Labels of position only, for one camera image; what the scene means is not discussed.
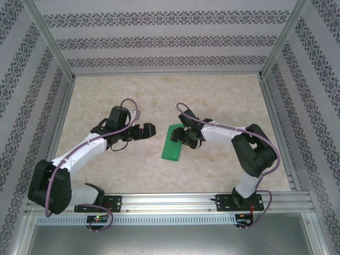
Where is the green paper sheet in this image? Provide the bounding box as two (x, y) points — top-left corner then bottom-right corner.
(160, 123), (184, 162)

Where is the grey metal sheet tray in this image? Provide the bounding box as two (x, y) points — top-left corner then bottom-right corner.
(22, 212), (329, 255)

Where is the right gripper thin black cable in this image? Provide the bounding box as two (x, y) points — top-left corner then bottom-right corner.
(183, 140), (203, 150)

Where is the gripper thin black cable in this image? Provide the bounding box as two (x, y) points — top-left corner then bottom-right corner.
(183, 140), (203, 150)
(110, 139), (131, 152)

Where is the left gripper thin black cable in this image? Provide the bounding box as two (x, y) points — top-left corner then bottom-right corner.
(110, 139), (131, 152)

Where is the aluminium side rail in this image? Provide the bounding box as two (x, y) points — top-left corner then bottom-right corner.
(260, 76), (303, 193)
(36, 76), (77, 194)

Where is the aluminium mounting rail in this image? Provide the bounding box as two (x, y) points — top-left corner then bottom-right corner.
(25, 193), (316, 213)

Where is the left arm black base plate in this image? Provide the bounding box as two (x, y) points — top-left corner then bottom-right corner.
(74, 195), (123, 213)

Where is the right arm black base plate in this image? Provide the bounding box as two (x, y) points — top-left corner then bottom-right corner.
(216, 193), (266, 213)

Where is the slotted grey cable duct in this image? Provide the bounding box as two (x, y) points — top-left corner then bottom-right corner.
(36, 214), (237, 226)

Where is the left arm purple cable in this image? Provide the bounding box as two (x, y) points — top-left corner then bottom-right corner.
(44, 98), (141, 234)

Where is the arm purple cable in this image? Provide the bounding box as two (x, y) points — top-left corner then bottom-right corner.
(176, 102), (282, 232)
(44, 98), (141, 234)

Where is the aluminium frame post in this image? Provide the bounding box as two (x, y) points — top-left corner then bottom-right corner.
(23, 0), (77, 80)
(258, 0), (312, 80)

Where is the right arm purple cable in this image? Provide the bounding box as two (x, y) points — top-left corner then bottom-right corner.
(176, 102), (282, 232)

